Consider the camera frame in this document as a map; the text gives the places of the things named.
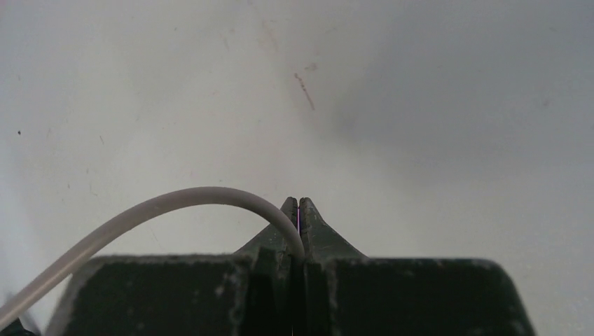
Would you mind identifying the grey headphone cable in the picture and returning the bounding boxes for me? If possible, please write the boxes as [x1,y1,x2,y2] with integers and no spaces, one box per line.
[0,186,306,330]

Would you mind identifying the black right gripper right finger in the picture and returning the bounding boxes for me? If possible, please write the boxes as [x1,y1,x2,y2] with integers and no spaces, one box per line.
[299,197,536,335]

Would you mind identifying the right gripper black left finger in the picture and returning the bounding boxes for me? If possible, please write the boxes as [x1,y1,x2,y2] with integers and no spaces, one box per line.
[46,225,293,335]

